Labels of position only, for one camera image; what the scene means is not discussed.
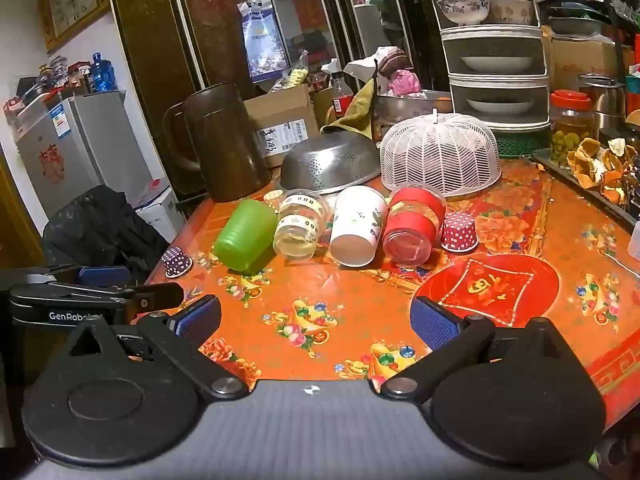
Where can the metal basin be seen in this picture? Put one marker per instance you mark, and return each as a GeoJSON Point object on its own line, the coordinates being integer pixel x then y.
{"type": "Point", "coordinates": [410, 110]}

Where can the framed wall clock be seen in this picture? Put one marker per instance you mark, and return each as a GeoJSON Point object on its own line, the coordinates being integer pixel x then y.
{"type": "Point", "coordinates": [72, 2]}

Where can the white carton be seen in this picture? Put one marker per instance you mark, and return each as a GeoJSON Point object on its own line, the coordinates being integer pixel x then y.
{"type": "Point", "coordinates": [160, 212]}

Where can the silver fridge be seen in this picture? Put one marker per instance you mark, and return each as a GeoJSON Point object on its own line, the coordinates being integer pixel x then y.
{"type": "Point", "coordinates": [75, 155]}

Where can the labelled cardboard box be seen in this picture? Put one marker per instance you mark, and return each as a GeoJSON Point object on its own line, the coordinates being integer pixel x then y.
{"type": "Point", "coordinates": [285, 120]}

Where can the red polka dot paper cup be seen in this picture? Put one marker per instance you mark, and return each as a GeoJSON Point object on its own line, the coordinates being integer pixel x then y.
{"type": "Point", "coordinates": [460, 234]}

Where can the green plastic basket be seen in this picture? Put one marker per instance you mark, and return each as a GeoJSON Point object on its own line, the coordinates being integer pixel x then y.
{"type": "Point", "coordinates": [522, 144]}

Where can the white tiered dish rack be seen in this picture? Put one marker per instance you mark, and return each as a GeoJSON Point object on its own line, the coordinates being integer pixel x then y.
{"type": "Point", "coordinates": [495, 40]}

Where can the blue floral bowl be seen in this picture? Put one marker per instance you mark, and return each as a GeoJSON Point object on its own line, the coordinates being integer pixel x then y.
{"type": "Point", "coordinates": [462, 10]}

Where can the plain cardboard box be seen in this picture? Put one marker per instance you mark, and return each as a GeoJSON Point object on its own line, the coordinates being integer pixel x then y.
{"type": "Point", "coordinates": [580, 62]}

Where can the blue water bottle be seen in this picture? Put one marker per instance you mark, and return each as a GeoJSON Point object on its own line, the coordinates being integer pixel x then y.
{"type": "Point", "coordinates": [103, 74]}

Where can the clear plastic cup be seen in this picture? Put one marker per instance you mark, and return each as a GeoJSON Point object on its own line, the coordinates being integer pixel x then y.
{"type": "Point", "coordinates": [300, 230]}

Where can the red label soda bottle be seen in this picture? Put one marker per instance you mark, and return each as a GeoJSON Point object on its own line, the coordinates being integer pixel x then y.
{"type": "Point", "coordinates": [342, 95]}

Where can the blue white hanging bag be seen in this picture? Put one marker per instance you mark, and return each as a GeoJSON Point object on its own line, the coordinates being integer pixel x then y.
{"type": "Point", "coordinates": [262, 42]}

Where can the red lid pickle jar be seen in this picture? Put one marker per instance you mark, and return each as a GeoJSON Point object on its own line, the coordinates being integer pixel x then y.
{"type": "Point", "coordinates": [571, 125]}

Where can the white plate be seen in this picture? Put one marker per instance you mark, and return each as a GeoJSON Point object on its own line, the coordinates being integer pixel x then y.
{"type": "Point", "coordinates": [500, 106]}

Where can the black bag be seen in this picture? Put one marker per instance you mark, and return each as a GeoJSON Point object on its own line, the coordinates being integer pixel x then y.
{"type": "Point", "coordinates": [100, 230]}

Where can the brown plastic pitcher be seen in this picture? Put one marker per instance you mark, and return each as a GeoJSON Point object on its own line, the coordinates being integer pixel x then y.
{"type": "Point", "coordinates": [225, 145]}

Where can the green plastic cup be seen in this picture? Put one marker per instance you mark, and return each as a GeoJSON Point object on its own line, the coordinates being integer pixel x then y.
{"type": "Point", "coordinates": [245, 237]}

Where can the white paper cup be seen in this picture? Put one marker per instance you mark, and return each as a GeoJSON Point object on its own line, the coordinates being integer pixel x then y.
{"type": "Point", "coordinates": [357, 225]}

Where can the metal kettle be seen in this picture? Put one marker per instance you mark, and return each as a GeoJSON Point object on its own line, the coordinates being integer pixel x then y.
{"type": "Point", "coordinates": [604, 102]}

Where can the olive green cloth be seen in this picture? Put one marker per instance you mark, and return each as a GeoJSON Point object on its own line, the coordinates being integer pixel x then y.
{"type": "Point", "coordinates": [355, 115]}

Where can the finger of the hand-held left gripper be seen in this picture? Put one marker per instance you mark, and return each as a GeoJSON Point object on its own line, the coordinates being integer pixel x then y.
{"type": "Point", "coordinates": [160, 295]}
{"type": "Point", "coordinates": [102, 276]}

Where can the purple polka dot paper cup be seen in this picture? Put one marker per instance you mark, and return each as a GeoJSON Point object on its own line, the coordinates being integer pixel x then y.
{"type": "Point", "coordinates": [176, 262]}

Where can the red banded clear cup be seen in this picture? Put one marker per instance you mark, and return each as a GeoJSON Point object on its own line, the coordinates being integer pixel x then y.
{"type": "Point", "coordinates": [411, 220]}

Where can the white plastic bag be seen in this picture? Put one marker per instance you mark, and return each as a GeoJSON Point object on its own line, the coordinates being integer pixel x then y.
{"type": "Point", "coordinates": [365, 65]}

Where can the dark tray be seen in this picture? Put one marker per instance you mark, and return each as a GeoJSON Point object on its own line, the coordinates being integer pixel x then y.
{"type": "Point", "coordinates": [555, 164]}

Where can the yellow polka dot paper cup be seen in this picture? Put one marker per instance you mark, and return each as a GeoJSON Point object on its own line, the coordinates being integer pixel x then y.
{"type": "Point", "coordinates": [271, 200]}

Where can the pink plastic bag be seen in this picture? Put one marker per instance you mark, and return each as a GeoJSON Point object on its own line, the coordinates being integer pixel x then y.
{"type": "Point", "coordinates": [405, 82]}

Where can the metal colander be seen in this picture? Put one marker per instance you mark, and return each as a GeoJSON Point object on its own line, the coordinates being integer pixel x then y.
{"type": "Point", "coordinates": [327, 162]}

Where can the white mesh food cover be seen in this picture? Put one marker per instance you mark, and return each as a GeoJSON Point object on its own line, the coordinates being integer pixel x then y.
{"type": "Point", "coordinates": [440, 155]}

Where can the brown floral bowl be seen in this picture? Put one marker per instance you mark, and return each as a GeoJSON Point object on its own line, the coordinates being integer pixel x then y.
{"type": "Point", "coordinates": [512, 11]}

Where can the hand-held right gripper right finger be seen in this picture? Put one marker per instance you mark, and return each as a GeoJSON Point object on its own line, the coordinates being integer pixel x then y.
{"type": "Point", "coordinates": [434, 322]}

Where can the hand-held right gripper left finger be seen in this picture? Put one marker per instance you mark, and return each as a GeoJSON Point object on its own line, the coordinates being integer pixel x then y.
{"type": "Point", "coordinates": [194, 319]}

